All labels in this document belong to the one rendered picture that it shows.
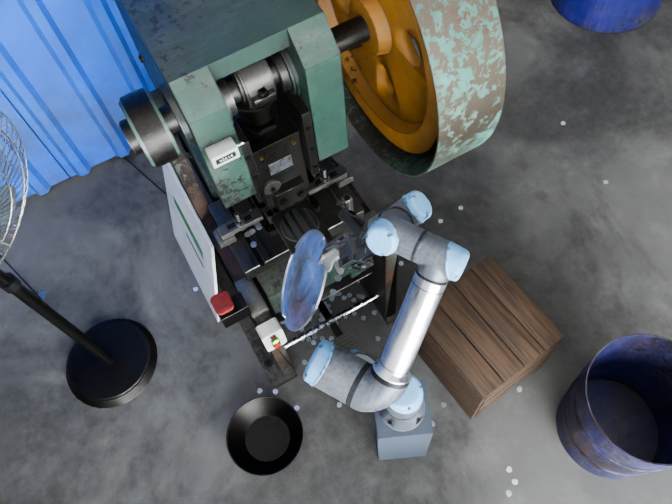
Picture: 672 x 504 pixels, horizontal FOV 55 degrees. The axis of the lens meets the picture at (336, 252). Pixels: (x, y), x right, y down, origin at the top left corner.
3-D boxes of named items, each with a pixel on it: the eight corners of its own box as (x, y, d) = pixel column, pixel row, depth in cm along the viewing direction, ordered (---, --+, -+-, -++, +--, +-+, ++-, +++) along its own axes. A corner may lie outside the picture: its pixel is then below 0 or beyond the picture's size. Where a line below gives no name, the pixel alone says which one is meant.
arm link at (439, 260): (385, 438, 150) (464, 258, 130) (345, 415, 153) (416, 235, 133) (401, 414, 160) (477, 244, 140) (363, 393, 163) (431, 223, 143)
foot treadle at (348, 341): (366, 358, 252) (366, 354, 248) (344, 371, 251) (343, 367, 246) (297, 245, 277) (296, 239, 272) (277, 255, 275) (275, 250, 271)
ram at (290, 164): (317, 196, 196) (306, 137, 169) (273, 218, 193) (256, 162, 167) (291, 156, 203) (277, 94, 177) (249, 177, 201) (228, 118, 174)
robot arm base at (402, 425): (428, 429, 205) (430, 422, 197) (381, 433, 206) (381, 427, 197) (421, 383, 212) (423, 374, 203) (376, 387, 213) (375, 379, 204)
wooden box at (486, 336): (544, 364, 257) (565, 335, 226) (471, 420, 249) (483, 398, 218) (478, 290, 273) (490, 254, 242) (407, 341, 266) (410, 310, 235)
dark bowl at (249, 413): (318, 452, 248) (317, 449, 242) (250, 493, 243) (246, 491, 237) (283, 386, 261) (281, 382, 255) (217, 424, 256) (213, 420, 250)
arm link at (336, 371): (379, 403, 201) (345, 409, 149) (338, 380, 206) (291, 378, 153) (396, 369, 202) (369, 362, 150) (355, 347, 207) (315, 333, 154)
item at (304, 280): (294, 353, 174) (291, 352, 173) (277, 289, 197) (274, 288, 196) (338, 268, 161) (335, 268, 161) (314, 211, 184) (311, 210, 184)
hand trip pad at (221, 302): (240, 315, 202) (235, 306, 195) (223, 324, 201) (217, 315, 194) (230, 297, 205) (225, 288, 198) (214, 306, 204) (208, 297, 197)
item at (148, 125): (209, 169, 165) (185, 114, 145) (169, 189, 163) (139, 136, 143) (176, 111, 175) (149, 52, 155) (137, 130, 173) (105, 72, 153)
